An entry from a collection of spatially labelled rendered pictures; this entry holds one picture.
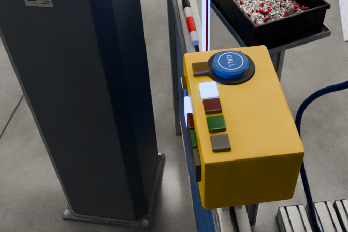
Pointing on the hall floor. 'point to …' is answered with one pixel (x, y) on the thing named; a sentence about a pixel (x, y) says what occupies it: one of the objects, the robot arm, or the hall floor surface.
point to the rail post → (172, 53)
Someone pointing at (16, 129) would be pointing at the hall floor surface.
